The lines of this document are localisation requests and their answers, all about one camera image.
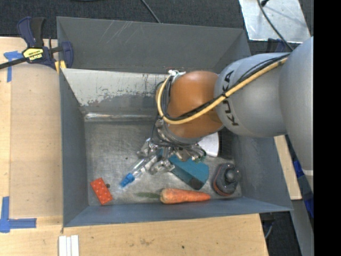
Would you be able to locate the pale wood flat board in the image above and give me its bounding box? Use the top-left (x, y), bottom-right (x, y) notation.
top-left (9, 62), bottom-right (64, 220)

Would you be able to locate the grey metal bin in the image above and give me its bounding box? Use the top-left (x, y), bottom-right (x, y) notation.
top-left (55, 16), bottom-right (294, 228)

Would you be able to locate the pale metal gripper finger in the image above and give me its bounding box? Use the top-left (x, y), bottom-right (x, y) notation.
top-left (147, 159), bottom-right (176, 176)
top-left (129, 156), bottom-right (155, 179)

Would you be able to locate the orange carrot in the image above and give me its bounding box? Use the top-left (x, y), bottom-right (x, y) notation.
top-left (134, 187), bottom-right (212, 205)

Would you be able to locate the teal box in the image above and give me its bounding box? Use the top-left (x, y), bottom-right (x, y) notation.
top-left (168, 154), bottom-right (210, 191)

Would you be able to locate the small blue object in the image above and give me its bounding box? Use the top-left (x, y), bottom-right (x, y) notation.
top-left (119, 171), bottom-right (136, 188)

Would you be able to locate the orange-red toy brick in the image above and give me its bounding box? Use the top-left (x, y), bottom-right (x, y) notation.
top-left (90, 177), bottom-right (113, 206)

